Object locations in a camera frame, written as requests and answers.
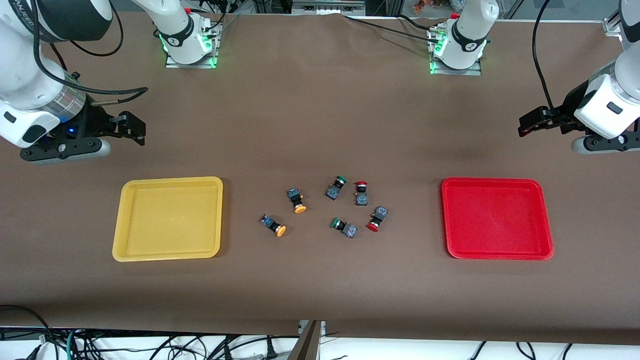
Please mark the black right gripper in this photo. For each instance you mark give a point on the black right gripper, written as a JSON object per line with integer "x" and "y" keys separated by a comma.
{"x": 93, "y": 121}

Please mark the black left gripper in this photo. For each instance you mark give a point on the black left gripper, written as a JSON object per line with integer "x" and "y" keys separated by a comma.
{"x": 564, "y": 114}

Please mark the yellow push button switch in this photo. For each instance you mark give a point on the yellow push button switch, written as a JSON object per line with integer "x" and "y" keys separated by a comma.
{"x": 272, "y": 224}
{"x": 295, "y": 196}

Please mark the red push button switch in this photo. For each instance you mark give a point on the red push button switch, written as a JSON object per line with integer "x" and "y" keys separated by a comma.
{"x": 380, "y": 214}
{"x": 361, "y": 198}

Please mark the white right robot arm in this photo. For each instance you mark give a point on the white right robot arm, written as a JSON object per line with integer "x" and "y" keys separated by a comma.
{"x": 30, "y": 75}

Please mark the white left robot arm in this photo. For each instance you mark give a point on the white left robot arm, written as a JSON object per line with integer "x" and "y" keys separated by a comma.
{"x": 467, "y": 30}

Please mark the yellow plastic tray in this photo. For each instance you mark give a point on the yellow plastic tray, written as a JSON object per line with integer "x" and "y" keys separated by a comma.
{"x": 165, "y": 225}

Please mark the red plastic tray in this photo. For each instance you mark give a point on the red plastic tray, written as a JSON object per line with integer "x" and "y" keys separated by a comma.
{"x": 495, "y": 220}

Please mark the brown table cover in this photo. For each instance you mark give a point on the brown table cover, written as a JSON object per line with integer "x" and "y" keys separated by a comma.
{"x": 320, "y": 125}

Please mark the black power plug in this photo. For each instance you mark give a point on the black power plug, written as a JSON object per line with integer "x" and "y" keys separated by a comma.
{"x": 271, "y": 352}

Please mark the grey metal table leg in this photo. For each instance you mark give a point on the grey metal table leg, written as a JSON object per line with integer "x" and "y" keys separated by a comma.
{"x": 306, "y": 345}

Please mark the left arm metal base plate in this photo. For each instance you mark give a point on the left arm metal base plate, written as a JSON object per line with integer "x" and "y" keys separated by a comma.
{"x": 475, "y": 71}

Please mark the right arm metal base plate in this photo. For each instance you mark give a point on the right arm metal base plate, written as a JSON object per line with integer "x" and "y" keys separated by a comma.
{"x": 210, "y": 60}

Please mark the aluminium frame corner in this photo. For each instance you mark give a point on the aluminium frame corner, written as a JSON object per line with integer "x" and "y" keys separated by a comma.
{"x": 612, "y": 27}

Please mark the green push button switch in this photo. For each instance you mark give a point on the green push button switch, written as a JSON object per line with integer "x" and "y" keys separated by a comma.
{"x": 334, "y": 190}
{"x": 348, "y": 230}

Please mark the grey metal rail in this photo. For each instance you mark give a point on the grey metal rail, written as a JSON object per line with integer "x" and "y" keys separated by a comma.
{"x": 325, "y": 6}

